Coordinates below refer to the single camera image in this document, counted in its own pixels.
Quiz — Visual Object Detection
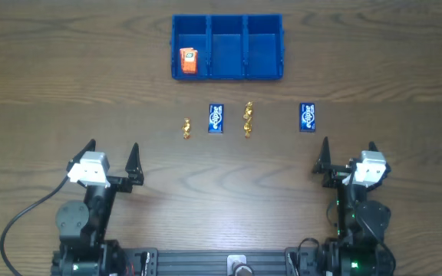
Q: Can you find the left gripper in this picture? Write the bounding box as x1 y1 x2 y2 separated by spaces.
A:
66 138 146 194

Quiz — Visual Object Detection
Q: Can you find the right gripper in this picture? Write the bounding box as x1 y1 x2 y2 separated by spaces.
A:
312 136 381 189

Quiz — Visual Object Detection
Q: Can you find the blue candy pack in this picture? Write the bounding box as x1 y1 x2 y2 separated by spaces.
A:
299 102 317 133
207 103 225 134

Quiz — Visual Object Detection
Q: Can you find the orange candy box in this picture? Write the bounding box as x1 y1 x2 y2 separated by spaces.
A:
179 47 199 75

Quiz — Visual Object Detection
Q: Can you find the blue tray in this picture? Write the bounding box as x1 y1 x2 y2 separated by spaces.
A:
170 14 285 81

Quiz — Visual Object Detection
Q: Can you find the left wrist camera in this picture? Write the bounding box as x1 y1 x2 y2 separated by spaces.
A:
66 150 111 189

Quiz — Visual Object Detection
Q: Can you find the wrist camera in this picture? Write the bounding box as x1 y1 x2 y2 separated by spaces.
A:
342 150 392 189
66 150 111 189

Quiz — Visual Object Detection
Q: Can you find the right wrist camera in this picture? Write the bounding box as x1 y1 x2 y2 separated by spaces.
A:
342 150 392 189

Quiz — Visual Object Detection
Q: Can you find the mounting rail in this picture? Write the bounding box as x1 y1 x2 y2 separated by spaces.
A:
51 247 324 276

